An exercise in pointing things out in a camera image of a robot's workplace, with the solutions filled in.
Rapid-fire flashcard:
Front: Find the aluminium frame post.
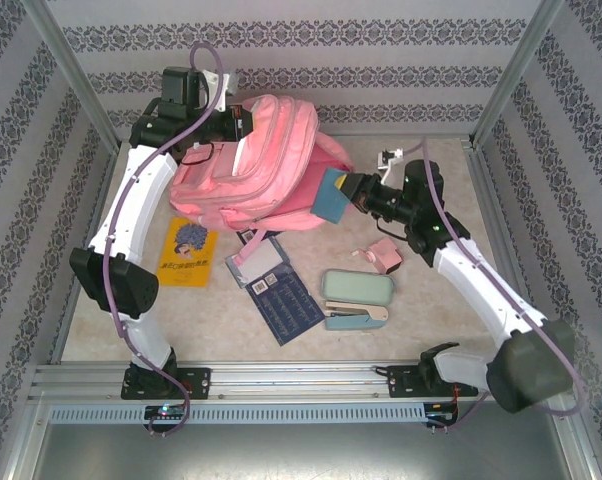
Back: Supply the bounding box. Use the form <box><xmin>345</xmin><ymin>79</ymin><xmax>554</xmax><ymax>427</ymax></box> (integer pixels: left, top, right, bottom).
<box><xmin>20</xmin><ymin>0</ymin><xmax>122</xmax><ymax>154</ymax></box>
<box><xmin>468</xmin><ymin>0</ymin><xmax>567</xmax><ymax>149</ymax></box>

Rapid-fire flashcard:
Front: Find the left gripper thin black cable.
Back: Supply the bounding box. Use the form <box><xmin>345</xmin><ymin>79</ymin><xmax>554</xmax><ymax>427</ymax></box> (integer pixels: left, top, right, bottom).
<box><xmin>179</xmin><ymin>141</ymin><xmax>216</xmax><ymax>167</ymax></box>

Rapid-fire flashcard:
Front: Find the white grey notebook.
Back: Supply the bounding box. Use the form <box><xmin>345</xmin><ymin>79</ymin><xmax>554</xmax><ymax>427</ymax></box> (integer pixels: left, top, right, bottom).
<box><xmin>224</xmin><ymin>235</ymin><xmax>289</xmax><ymax>290</ymax></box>

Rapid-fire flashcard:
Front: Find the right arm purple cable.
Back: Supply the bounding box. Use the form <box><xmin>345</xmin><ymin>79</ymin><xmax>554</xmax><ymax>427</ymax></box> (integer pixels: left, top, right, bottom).
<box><xmin>403</xmin><ymin>139</ymin><xmax>585</xmax><ymax>436</ymax></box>

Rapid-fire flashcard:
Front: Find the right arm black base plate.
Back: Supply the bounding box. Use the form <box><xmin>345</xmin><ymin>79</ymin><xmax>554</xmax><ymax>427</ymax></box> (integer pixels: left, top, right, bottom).
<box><xmin>385</xmin><ymin>363</ymin><xmax>478</xmax><ymax>400</ymax></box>

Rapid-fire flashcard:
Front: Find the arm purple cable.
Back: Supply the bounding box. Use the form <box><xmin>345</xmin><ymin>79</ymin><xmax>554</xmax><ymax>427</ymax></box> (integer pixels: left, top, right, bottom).
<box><xmin>403</xmin><ymin>139</ymin><xmax>585</xmax><ymax>436</ymax></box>
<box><xmin>100</xmin><ymin>42</ymin><xmax>230</xmax><ymax>439</ymax></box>

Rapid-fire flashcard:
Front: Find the right gripper thin black cable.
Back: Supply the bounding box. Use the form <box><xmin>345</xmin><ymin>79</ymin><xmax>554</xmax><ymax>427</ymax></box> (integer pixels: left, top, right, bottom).
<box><xmin>375</xmin><ymin>212</ymin><xmax>411</xmax><ymax>242</ymax></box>

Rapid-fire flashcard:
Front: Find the grey slotted cable duct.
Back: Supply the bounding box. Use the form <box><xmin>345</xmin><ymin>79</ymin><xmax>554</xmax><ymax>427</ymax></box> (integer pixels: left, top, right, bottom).
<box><xmin>47</xmin><ymin>402</ymin><xmax>428</xmax><ymax>426</ymax></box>

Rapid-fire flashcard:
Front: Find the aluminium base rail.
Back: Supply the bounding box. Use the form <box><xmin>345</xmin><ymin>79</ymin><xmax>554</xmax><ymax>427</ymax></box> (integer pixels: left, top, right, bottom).
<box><xmin>29</xmin><ymin>360</ymin><xmax>570</xmax><ymax>401</ymax></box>

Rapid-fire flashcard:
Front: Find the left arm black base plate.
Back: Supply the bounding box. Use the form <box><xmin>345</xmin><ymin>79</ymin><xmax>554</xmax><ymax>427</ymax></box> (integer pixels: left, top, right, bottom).
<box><xmin>120</xmin><ymin>367</ymin><xmax>213</xmax><ymax>401</ymax></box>

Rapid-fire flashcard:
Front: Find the yellow cartoon cover book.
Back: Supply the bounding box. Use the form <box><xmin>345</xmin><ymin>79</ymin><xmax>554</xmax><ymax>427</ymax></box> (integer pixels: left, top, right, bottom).
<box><xmin>156</xmin><ymin>215</ymin><xmax>218</xmax><ymax>290</ymax></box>

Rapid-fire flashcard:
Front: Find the light blue stapler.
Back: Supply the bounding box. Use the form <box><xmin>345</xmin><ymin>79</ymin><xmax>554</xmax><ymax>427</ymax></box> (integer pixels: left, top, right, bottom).
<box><xmin>323</xmin><ymin>298</ymin><xmax>390</xmax><ymax>332</ymax></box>

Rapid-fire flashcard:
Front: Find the grey metal panel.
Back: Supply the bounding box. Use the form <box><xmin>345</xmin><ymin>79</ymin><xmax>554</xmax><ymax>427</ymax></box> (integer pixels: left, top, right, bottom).
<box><xmin>28</xmin><ymin>422</ymin><xmax>600</xmax><ymax>480</ymax></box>

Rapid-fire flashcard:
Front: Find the navy blue printed booklet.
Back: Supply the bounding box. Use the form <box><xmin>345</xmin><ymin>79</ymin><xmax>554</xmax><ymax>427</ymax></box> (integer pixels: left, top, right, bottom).
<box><xmin>247</xmin><ymin>263</ymin><xmax>326</xmax><ymax>347</ymax></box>

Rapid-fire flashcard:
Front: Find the teal box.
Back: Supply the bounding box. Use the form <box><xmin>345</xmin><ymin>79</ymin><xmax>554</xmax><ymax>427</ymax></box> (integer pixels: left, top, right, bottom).
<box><xmin>311</xmin><ymin>167</ymin><xmax>353</xmax><ymax>224</ymax></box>

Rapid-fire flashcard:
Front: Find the pale green pencil case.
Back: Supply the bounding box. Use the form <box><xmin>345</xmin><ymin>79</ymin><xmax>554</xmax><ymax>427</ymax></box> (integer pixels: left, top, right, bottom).
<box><xmin>320</xmin><ymin>268</ymin><xmax>397</xmax><ymax>307</ymax></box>

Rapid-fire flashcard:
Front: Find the pink school backpack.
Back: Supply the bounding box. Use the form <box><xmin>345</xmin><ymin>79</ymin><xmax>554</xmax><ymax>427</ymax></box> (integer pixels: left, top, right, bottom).
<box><xmin>168</xmin><ymin>94</ymin><xmax>357</xmax><ymax>270</ymax></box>

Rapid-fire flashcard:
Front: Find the gripper thin black cable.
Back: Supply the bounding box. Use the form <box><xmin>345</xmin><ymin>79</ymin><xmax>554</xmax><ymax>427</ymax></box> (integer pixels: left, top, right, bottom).
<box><xmin>179</xmin><ymin>141</ymin><xmax>216</xmax><ymax>167</ymax></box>
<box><xmin>375</xmin><ymin>212</ymin><xmax>411</xmax><ymax>242</ymax></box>

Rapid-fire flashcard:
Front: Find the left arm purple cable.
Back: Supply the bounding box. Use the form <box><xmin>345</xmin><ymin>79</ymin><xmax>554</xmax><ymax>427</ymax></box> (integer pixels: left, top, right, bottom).
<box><xmin>100</xmin><ymin>42</ymin><xmax>230</xmax><ymax>439</ymax></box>

